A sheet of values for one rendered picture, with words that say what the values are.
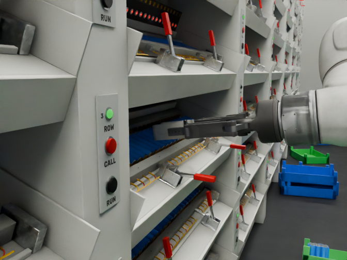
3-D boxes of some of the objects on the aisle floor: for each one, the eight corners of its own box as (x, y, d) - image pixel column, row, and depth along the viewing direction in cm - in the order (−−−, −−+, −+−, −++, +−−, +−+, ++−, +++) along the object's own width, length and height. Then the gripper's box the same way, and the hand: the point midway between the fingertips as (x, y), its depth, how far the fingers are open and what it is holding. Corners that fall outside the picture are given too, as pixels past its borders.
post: (265, 216, 181) (282, -168, 153) (263, 223, 173) (280, -183, 145) (226, 210, 188) (235, -158, 161) (222, 217, 180) (231, -170, 152)
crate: (302, 259, 140) (304, 238, 141) (361, 269, 133) (361, 247, 134) (301, 272, 112) (302, 245, 114) (374, 286, 105) (375, 257, 106)
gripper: (284, 95, 69) (171, 109, 78) (273, 101, 54) (135, 116, 63) (288, 134, 69) (175, 143, 79) (278, 150, 55) (141, 158, 64)
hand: (173, 130), depth 70 cm, fingers open, 3 cm apart
